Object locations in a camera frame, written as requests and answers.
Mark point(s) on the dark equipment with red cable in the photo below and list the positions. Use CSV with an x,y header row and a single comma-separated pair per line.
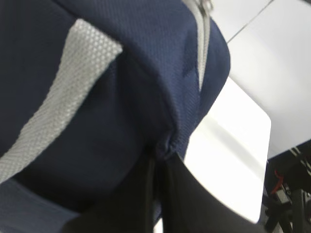
x,y
287,191

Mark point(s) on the navy lunch bag grey trim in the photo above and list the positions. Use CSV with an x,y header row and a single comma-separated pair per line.
x,y
87,87

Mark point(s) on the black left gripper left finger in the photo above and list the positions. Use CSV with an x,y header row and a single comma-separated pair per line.
x,y
128,209

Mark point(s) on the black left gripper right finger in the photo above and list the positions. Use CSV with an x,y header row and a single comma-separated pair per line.
x,y
187,207

